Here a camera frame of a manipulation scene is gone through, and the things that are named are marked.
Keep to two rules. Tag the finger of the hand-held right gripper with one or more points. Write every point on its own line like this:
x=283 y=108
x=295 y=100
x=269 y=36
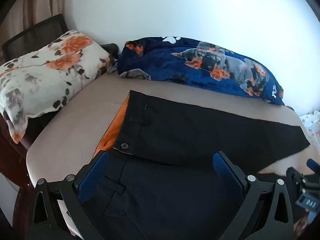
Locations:
x=314 y=165

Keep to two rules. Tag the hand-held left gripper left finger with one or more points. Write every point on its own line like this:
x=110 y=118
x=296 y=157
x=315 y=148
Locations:
x=93 y=177

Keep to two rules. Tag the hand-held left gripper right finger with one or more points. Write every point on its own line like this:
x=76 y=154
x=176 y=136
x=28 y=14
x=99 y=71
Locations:
x=228 y=176

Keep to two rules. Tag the black pants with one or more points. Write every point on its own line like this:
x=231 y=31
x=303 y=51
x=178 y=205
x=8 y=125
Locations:
x=175 y=135

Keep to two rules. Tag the white dotted cloth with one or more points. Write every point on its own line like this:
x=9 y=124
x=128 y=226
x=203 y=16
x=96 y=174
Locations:
x=312 y=125

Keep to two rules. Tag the beige woven bed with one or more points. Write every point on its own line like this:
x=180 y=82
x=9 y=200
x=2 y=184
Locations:
x=75 y=130

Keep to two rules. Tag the floral white orange pillow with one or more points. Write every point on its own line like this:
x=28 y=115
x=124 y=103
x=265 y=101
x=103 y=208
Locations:
x=42 y=80

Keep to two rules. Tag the blue dog printed blanket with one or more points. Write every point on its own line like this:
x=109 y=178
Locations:
x=200 y=65

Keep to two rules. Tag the black padded object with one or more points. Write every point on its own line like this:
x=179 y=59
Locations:
x=110 y=48

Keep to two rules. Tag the black mesh chair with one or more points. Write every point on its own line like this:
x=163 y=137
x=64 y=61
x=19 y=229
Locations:
x=35 y=36

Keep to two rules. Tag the beige curtain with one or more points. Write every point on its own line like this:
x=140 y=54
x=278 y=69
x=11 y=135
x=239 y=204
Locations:
x=35 y=2

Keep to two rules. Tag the dark wooden bed frame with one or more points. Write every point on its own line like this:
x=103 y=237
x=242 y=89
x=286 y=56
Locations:
x=12 y=155

